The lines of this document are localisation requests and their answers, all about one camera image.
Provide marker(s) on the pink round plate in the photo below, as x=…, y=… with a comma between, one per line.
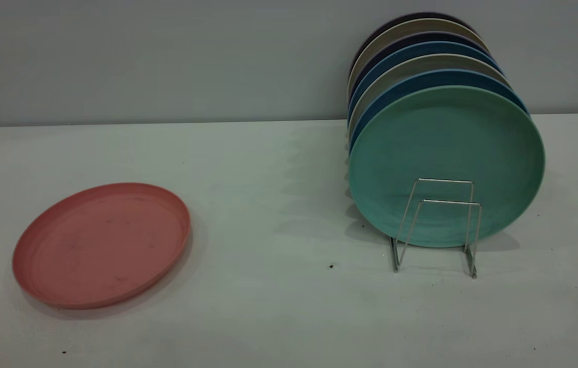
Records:
x=99, y=245

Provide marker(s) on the grey beige round plate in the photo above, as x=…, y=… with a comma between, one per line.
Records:
x=411, y=65

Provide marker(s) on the navy purple round plate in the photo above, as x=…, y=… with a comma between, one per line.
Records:
x=421, y=37

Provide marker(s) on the blue plate light rim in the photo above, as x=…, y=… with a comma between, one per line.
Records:
x=411, y=83

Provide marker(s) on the green round plate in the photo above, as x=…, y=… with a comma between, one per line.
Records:
x=447, y=138

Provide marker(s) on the cream beige round plate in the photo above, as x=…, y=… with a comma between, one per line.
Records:
x=411, y=26

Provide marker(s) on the dark brown round plate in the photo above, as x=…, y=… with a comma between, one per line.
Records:
x=411, y=17

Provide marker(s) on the dark blue round plate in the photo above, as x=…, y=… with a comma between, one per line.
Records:
x=411, y=51

